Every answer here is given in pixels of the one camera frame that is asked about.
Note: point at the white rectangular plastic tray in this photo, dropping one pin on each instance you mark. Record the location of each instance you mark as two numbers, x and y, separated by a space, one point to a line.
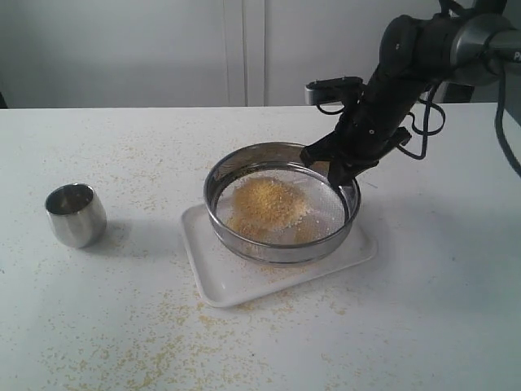
224 279

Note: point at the round steel mesh sieve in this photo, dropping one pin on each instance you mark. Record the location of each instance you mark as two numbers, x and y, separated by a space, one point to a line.
334 208

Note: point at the stainless steel cup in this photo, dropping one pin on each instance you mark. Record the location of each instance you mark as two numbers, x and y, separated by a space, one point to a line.
76 215

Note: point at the yellow grain pile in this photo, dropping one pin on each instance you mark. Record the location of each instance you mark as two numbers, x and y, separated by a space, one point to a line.
272 211

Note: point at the white cabinet doors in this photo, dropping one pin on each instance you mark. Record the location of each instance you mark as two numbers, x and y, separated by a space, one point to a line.
101 54

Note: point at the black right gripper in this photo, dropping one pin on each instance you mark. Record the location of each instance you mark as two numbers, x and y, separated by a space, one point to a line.
368 129

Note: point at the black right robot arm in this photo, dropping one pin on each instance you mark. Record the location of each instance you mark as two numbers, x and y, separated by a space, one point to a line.
459 45

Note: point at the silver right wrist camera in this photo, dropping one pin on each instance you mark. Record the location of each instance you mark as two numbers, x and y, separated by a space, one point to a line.
335 90

